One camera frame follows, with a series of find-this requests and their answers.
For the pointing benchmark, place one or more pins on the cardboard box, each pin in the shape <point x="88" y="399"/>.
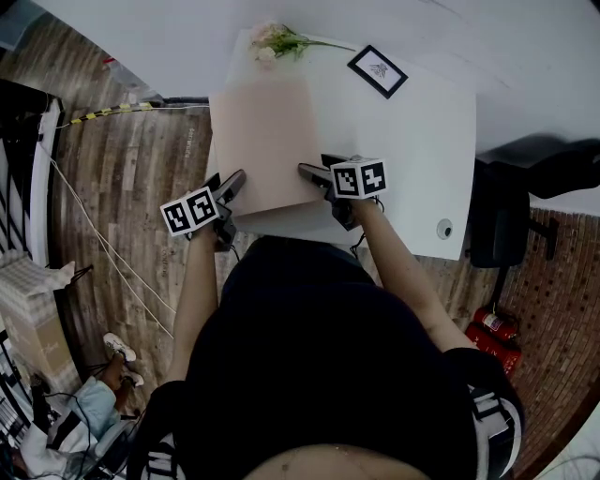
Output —
<point x="42" y="323"/>

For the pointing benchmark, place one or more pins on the black metal railing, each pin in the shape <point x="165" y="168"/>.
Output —
<point x="19" y="178"/>

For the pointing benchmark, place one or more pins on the red fire extinguisher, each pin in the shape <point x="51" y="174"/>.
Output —
<point x="494" y="323"/>

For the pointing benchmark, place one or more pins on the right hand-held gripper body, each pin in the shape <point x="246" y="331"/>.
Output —
<point x="358" y="178"/>

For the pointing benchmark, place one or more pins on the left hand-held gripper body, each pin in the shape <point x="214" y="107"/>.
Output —
<point x="190" y="212"/>

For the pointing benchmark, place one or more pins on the grey swivel chair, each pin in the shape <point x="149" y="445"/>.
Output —
<point x="115" y="440"/>

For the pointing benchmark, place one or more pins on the black picture frame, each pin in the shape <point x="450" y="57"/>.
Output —
<point x="377" y="71"/>

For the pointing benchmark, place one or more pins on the person's left forearm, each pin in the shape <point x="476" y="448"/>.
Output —
<point x="197" y="290"/>

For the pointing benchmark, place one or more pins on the person's black shirt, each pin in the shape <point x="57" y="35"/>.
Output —
<point x="328" y="375"/>

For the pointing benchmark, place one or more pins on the black office chair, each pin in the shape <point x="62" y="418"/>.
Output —
<point x="499" y="220"/>

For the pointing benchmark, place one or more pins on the person's right forearm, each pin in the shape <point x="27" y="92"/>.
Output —
<point x="408" y="281"/>

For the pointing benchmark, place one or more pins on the red fire extinguisher box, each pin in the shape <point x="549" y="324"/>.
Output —
<point x="497" y="351"/>

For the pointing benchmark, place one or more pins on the pink box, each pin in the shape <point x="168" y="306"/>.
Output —
<point x="267" y="145"/>

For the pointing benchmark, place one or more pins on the artificial flower sprig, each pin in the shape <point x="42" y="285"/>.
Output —
<point x="276" y="42"/>

